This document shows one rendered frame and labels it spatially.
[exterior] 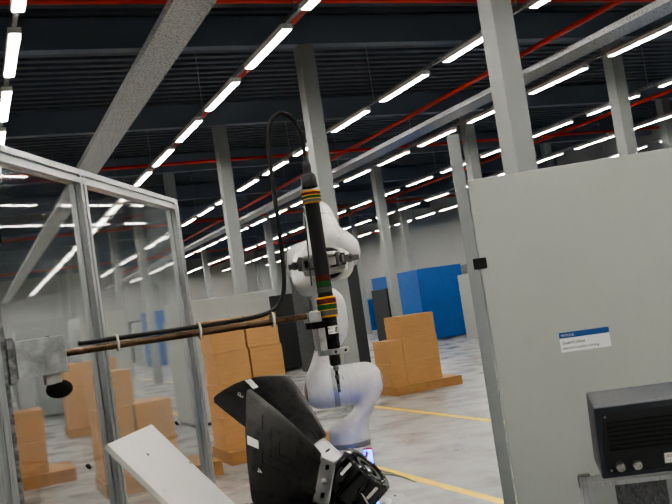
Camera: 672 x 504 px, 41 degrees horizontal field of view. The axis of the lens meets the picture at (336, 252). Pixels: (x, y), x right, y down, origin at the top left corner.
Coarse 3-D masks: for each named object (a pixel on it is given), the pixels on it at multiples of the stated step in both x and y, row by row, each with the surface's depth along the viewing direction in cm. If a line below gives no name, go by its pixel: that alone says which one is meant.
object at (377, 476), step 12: (348, 456) 183; (360, 456) 190; (336, 468) 184; (360, 468) 181; (372, 468) 188; (336, 480) 182; (348, 480) 181; (360, 480) 180; (372, 480) 180; (384, 480) 187; (336, 492) 181; (348, 492) 180; (360, 492) 180; (384, 492) 183
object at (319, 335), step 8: (312, 312) 195; (320, 312) 196; (304, 320) 196; (312, 320) 194; (320, 320) 195; (312, 328) 194; (320, 328) 195; (320, 336) 195; (320, 344) 195; (320, 352) 196; (328, 352) 194; (336, 352) 194; (344, 352) 195
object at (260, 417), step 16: (256, 400) 169; (256, 416) 166; (272, 416) 170; (256, 432) 164; (272, 432) 168; (288, 432) 172; (256, 448) 162; (272, 448) 166; (288, 448) 170; (304, 448) 175; (272, 464) 165; (288, 464) 169; (304, 464) 174; (256, 480) 159; (272, 480) 164; (288, 480) 168; (304, 480) 173; (256, 496) 158; (272, 496) 163; (288, 496) 168; (304, 496) 173
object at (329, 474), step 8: (320, 456) 179; (320, 464) 179; (328, 464) 181; (320, 472) 179; (328, 472) 181; (320, 480) 179; (328, 480) 181; (320, 488) 178; (328, 488) 181; (328, 496) 180
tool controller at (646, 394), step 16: (656, 384) 225; (592, 400) 222; (608, 400) 221; (624, 400) 219; (640, 400) 217; (656, 400) 216; (592, 416) 222; (608, 416) 217; (624, 416) 217; (640, 416) 216; (656, 416) 216; (592, 432) 226; (608, 432) 218; (624, 432) 218; (640, 432) 217; (656, 432) 217; (608, 448) 219; (624, 448) 218; (640, 448) 218; (656, 448) 218; (608, 464) 220; (624, 464) 218; (640, 464) 217; (656, 464) 219
